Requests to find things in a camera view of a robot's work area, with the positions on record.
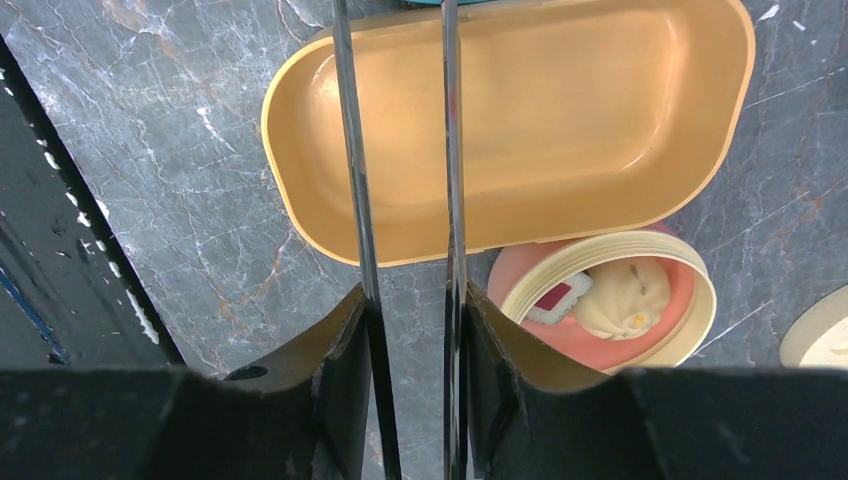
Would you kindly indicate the pink round bowl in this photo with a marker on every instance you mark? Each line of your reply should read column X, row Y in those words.
column 522, row 274

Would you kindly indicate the tan oblong lunch box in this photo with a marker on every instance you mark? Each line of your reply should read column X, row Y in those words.
column 578, row 117

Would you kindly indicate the metal serving tongs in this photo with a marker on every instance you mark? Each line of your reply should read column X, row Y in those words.
column 455, row 427

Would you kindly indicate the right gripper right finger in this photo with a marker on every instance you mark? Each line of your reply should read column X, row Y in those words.
column 537, row 414

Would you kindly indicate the cream round lid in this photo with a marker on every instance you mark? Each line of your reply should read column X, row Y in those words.
column 818, row 338

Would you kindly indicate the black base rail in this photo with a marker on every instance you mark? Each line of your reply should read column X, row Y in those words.
column 69, row 296

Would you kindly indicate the sushi piece red centre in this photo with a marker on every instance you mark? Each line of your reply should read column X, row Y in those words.
column 558, row 302

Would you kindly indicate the white steamed bun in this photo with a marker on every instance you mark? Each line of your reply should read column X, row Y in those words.
column 627, row 298

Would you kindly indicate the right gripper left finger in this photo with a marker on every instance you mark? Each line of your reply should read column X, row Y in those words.
column 300, row 412

